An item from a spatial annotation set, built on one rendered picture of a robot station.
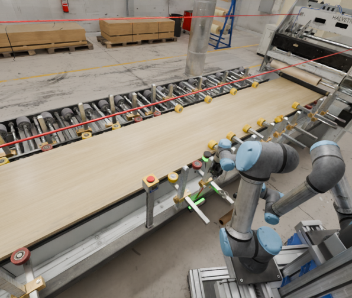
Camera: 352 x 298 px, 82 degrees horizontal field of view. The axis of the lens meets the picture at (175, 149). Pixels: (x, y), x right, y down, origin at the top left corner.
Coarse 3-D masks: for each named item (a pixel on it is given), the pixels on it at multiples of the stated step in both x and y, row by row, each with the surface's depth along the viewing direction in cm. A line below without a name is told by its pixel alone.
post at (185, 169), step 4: (184, 168) 126; (188, 168) 126; (184, 172) 127; (188, 172) 129; (180, 176) 133; (184, 176) 129; (180, 180) 135; (184, 180) 133; (180, 184) 137; (184, 184) 136; (180, 188) 139; (184, 188) 140; (180, 192) 141; (184, 192) 144; (180, 196) 145; (176, 204) 154; (180, 204) 153
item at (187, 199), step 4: (172, 184) 157; (176, 184) 157; (176, 188) 154; (188, 200) 147; (188, 204) 147; (192, 204) 145; (192, 208) 144; (196, 208) 143; (196, 212) 142; (200, 212) 141; (200, 216) 139; (204, 216) 139; (204, 220) 137; (208, 220) 137
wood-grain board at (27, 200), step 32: (224, 96) 262; (256, 96) 272; (288, 96) 282; (128, 128) 193; (160, 128) 198; (192, 128) 203; (224, 128) 209; (256, 128) 215; (32, 160) 152; (64, 160) 156; (96, 160) 159; (128, 160) 162; (160, 160) 166; (192, 160) 170; (0, 192) 130; (32, 192) 133; (64, 192) 135; (96, 192) 138; (128, 192) 140; (0, 224) 116; (32, 224) 118; (64, 224) 120; (0, 256) 104
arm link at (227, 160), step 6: (222, 150) 117; (228, 150) 117; (222, 156) 114; (228, 156) 113; (234, 156) 113; (222, 162) 112; (228, 162) 110; (234, 162) 112; (222, 168) 112; (228, 168) 112
